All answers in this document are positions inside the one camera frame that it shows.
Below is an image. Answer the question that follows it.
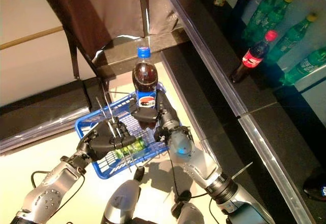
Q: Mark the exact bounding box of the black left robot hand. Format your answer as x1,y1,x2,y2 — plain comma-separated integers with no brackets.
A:
77,117,137,162

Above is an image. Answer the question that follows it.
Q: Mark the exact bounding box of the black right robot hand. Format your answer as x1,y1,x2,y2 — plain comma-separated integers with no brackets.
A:
129,82,179,130

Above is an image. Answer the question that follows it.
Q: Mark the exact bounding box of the metal wire basket handle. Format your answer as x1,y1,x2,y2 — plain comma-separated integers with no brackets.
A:
95,90,146,174

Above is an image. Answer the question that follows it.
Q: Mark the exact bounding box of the blue plastic shopping basket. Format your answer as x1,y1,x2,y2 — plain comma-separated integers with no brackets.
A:
74,82,183,180

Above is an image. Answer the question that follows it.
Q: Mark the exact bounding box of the Pepsi cola bottle blue cap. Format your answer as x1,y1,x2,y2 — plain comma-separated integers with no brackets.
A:
131,46,159,130
304,167,326,202

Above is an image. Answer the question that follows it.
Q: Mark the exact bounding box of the green soda can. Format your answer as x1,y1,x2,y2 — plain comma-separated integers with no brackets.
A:
115,137,148,160

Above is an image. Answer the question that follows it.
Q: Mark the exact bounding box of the black shelf base plinth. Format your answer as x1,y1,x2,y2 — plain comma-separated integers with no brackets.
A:
160,42,301,224

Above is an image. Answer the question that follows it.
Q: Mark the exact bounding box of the black low display stand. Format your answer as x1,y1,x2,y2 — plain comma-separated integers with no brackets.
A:
0,77,114,155

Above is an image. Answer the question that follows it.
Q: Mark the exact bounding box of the silver right robot leg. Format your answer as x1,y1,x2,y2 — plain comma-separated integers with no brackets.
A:
170,189,204,224

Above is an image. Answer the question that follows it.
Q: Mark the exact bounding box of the shiny metal pole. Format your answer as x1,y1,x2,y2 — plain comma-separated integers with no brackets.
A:
138,0,150,38

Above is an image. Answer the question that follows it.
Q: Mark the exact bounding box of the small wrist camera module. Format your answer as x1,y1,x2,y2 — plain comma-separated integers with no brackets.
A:
153,125,171,143

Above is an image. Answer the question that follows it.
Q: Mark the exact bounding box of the thin black cable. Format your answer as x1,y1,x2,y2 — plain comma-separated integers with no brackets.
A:
168,152,213,201
208,197,231,217
30,170,87,219

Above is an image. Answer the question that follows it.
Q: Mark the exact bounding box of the black fabric strap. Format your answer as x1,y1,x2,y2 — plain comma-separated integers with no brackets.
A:
63,26,80,80

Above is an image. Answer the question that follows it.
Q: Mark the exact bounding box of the black shelf board clear rail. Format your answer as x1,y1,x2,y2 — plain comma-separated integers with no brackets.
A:
168,0,281,118
238,101,326,224

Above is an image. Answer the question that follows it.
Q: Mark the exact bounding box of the thin white cable tie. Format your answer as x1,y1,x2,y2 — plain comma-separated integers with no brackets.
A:
231,161,253,182

